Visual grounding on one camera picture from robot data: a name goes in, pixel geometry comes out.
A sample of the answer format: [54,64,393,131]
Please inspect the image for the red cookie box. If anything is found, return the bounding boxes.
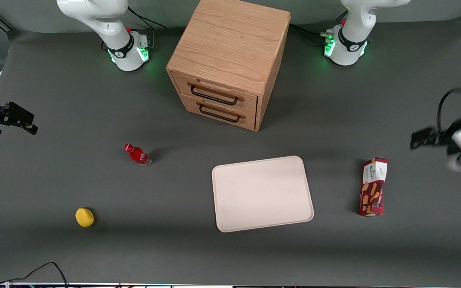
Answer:
[357,157,388,217]

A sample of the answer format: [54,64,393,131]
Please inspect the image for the beige plastic tray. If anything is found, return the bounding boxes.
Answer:
[211,156,315,233]

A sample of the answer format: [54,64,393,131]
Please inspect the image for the yellow lemon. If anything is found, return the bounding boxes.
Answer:
[75,207,95,228]

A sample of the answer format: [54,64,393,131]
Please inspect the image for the red drink bottle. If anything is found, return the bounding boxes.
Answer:
[124,143,152,167]

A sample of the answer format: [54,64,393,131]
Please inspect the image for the wooden drawer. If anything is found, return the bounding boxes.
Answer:
[170,71,259,117]
[180,94,257,131]

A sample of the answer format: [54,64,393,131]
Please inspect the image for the wooden drawer cabinet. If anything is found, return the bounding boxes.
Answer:
[166,0,291,132]

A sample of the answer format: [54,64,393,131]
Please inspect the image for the black table cable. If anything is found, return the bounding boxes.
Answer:
[0,262,70,288]

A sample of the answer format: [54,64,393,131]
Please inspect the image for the black left base cables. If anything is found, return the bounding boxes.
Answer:
[289,11,349,48]

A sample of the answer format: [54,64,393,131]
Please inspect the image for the black base cables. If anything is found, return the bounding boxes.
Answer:
[289,11,349,48]
[102,6,168,52]

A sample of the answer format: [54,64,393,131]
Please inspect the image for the black right base cables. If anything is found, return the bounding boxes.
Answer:
[102,6,168,52]

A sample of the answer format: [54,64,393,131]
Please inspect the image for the black drawer handle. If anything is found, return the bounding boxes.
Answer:
[190,84,240,106]
[198,103,241,123]

